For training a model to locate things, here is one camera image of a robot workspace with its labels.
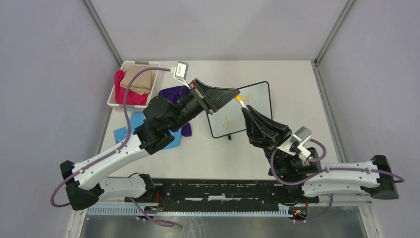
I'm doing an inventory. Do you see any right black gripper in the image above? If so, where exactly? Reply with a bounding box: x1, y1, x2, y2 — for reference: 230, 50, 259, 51
241, 105, 292, 178

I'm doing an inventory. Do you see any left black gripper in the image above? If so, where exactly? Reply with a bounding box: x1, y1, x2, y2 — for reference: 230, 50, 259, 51
168, 79, 242, 134

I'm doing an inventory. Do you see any white orange marker pen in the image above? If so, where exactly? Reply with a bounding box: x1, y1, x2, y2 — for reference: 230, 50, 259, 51
238, 100, 247, 109

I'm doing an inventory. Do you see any black framed whiteboard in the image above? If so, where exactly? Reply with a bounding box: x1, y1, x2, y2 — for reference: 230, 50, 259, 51
207, 81, 272, 138

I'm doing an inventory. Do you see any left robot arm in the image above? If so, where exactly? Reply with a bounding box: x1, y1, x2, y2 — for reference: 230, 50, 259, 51
60, 79, 240, 211

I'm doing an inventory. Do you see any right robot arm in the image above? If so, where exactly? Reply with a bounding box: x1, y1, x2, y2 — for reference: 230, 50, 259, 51
241, 105, 405, 202

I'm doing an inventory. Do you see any purple cloth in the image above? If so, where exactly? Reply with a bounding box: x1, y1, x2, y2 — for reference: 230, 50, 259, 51
158, 86, 192, 137

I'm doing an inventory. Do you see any beige cloth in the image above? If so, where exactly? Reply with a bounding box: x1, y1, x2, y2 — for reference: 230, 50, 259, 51
120, 64, 156, 95

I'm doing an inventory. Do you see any red cloth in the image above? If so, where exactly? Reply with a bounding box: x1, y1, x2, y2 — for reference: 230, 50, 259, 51
113, 69, 149, 107

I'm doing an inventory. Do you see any white plastic basket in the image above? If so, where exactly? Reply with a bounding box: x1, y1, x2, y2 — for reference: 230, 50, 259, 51
107, 60, 160, 113

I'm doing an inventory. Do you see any blue patterned cloth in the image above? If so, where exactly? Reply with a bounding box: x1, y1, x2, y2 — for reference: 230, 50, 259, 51
113, 113, 181, 149

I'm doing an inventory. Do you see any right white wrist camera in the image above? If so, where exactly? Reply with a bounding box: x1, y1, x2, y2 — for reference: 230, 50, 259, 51
276, 126, 312, 161

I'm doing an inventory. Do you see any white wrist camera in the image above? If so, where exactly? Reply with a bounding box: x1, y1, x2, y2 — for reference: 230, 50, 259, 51
173, 61, 189, 81
276, 126, 312, 161

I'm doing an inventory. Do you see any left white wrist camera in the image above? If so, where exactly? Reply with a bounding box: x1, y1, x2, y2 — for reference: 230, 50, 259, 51
173, 61, 189, 81

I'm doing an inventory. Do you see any white slotted cable duct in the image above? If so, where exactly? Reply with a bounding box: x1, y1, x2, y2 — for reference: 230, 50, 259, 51
86, 204, 292, 218

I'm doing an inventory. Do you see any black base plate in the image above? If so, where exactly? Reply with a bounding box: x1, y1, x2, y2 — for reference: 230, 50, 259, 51
134, 178, 319, 212

